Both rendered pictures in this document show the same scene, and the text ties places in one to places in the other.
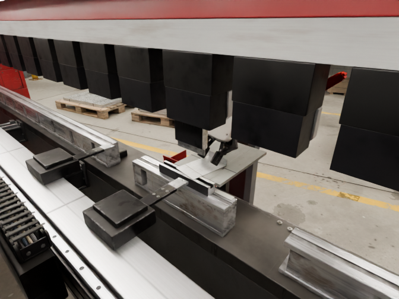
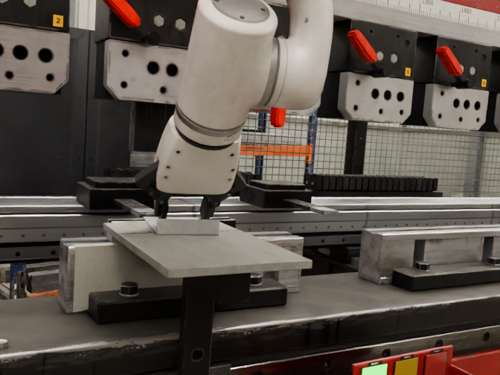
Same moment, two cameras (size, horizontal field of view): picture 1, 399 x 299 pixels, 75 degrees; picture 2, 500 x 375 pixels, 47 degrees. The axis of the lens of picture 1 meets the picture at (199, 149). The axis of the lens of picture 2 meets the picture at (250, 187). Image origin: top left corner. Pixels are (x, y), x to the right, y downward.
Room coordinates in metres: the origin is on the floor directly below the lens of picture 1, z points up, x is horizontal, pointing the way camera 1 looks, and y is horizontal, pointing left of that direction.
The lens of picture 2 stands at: (1.06, -0.74, 1.15)
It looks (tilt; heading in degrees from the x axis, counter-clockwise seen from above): 6 degrees down; 110
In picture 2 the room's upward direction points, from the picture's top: 4 degrees clockwise
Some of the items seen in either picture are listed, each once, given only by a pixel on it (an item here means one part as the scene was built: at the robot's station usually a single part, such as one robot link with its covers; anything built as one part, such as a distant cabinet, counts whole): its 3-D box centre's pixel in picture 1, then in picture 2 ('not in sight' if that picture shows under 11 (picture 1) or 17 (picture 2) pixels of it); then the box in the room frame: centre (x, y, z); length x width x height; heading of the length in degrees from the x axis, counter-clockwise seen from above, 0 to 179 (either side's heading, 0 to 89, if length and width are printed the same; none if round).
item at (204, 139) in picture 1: (190, 134); (164, 135); (0.64, 0.02, 1.13); 0.10 x 0.02 x 0.10; 49
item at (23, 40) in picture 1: (37, 55); not in sight; (1.28, 0.76, 1.26); 0.15 x 0.09 x 0.17; 49
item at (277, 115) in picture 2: not in sight; (277, 94); (0.79, 0.10, 1.20); 0.04 x 0.02 x 0.10; 139
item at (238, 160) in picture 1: (222, 158); (197, 243); (0.75, -0.07, 1.00); 0.26 x 0.18 x 0.01; 139
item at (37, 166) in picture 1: (76, 155); (294, 198); (0.75, 0.40, 1.01); 0.26 x 0.12 x 0.05; 139
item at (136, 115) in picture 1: (177, 114); not in sight; (3.99, 0.35, 0.07); 1.20 x 0.81 x 0.14; 66
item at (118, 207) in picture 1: (146, 199); (126, 197); (0.51, 0.13, 1.01); 0.26 x 0.12 x 0.05; 139
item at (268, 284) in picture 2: not in sight; (193, 298); (0.71, 0.02, 0.89); 0.30 x 0.05 x 0.03; 49
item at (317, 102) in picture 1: (275, 101); (3, 25); (0.49, -0.15, 1.26); 0.15 x 0.09 x 0.17; 49
